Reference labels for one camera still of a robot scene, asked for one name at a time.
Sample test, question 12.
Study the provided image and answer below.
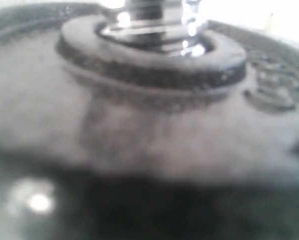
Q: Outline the black weight plate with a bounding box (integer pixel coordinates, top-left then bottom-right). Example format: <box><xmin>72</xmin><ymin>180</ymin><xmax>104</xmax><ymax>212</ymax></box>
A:
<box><xmin>0</xmin><ymin>0</ymin><xmax>299</xmax><ymax>240</ymax></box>

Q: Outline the chrome threaded dumbbell bar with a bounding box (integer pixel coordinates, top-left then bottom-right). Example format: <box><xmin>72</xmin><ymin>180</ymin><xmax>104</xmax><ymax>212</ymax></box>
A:
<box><xmin>98</xmin><ymin>0</ymin><xmax>212</xmax><ymax>57</ymax></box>

